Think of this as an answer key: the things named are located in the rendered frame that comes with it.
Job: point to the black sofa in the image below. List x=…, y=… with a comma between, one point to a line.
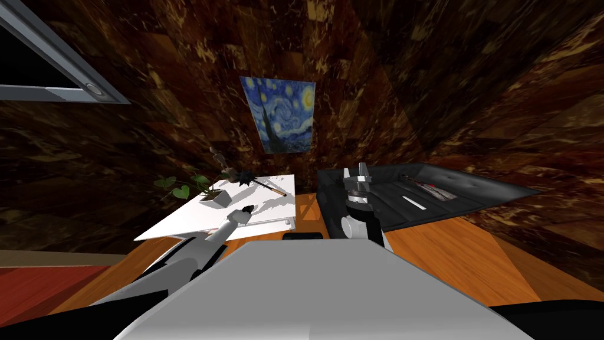
x=424, y=189

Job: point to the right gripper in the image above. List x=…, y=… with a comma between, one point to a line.
x=357, y=184

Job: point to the white table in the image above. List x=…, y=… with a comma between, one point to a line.
x=264, y=210

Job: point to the brown and black stick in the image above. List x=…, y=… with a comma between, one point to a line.
x=271, y=188

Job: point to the grey framed window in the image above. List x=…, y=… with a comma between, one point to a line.
x=52, y=61

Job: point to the blue starry night painting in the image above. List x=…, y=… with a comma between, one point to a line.
x=282, y=115

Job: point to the green plant in white pot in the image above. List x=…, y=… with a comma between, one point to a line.
x=214, y=196

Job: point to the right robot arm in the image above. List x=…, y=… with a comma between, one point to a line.
x=358, y=222

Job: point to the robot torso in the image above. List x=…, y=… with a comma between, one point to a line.
x=302, y=293

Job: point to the black spiky ball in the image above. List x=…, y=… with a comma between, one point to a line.
x=245, y=177

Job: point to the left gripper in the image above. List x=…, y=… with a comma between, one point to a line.
x=247, y=209

